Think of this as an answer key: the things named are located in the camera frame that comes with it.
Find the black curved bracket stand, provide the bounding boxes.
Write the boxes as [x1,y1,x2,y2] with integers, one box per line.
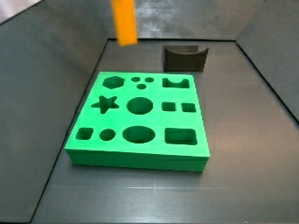
[163,45,210,72]

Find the yellow rectangular block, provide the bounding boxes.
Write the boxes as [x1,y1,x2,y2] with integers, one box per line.
[111,0,138,46]

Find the green shape sorter board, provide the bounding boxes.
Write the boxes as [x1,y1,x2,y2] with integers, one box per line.
[65,72,211,172]

